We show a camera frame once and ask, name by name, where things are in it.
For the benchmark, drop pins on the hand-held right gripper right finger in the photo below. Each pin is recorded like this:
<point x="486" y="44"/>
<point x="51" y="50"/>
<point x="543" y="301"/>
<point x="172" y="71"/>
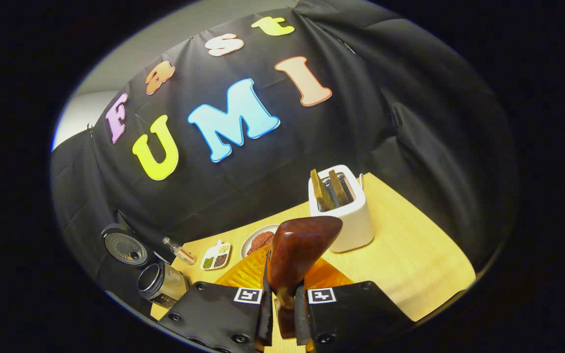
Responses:
<point x="356" y="314"/>

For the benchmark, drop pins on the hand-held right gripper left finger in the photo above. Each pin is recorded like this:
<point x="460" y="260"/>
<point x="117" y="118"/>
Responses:
<point x="214" y="314"/>

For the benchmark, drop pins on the grey rice cooker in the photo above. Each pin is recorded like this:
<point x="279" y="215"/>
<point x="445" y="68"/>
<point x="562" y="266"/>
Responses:
<point x="162" y="284"/>

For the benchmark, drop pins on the brown wooden spoon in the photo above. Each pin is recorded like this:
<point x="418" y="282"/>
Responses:
<point x="297" y="250"/>

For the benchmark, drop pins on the white divided bean dish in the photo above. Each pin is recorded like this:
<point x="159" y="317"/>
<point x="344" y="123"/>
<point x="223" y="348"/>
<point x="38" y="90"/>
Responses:
<point x="215" y="257"/>

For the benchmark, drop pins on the small glass bottle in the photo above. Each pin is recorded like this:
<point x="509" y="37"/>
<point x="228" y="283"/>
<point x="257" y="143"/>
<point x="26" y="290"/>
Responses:
<point x="182" y="253"/>

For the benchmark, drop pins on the white round plate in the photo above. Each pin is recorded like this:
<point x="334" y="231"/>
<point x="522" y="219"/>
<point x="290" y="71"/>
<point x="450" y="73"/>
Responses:
<point x="249" y="240"/>

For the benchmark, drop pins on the reddish brown meat piece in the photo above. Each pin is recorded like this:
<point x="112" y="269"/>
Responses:
<point x="261" y="241"/>

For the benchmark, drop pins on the white toaster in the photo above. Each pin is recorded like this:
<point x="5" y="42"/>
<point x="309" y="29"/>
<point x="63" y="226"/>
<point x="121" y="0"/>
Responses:
<point x="353" y="225"/>

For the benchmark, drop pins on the brown toast slice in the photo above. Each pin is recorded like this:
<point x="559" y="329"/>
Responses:
<point x="339" y="187"/>
<point x="321" y="191"/>

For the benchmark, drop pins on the black backdrop cloth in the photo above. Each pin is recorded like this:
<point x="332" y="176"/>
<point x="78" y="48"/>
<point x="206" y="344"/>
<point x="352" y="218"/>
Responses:
<point x="361" y="98"/>

